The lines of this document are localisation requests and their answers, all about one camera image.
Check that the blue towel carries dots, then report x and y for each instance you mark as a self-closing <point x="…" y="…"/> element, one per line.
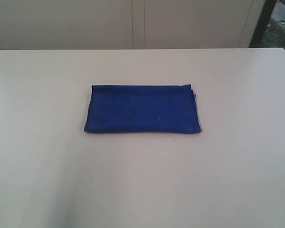
<point x="142" y="109"/>

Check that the black window frame post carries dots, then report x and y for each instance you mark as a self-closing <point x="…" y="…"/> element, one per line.
<point x="262" y="23"/>

